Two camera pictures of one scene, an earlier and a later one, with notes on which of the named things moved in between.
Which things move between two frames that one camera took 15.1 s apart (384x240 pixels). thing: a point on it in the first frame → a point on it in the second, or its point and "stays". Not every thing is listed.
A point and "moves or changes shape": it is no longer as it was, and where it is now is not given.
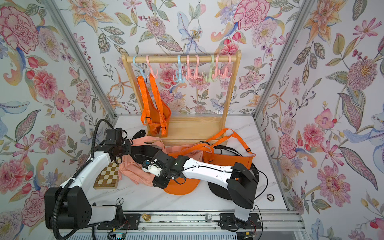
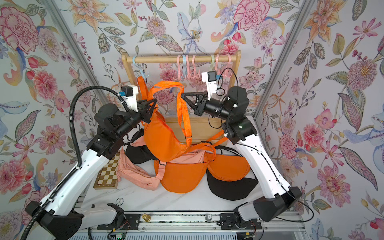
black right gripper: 159,182 → 198,109
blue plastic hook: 139,67 stays
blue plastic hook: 180,79 → 184,65
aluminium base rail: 189,221 stays
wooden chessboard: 108,178 stays
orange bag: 155,111 moves or changes shape
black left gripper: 128,146 → 144,111
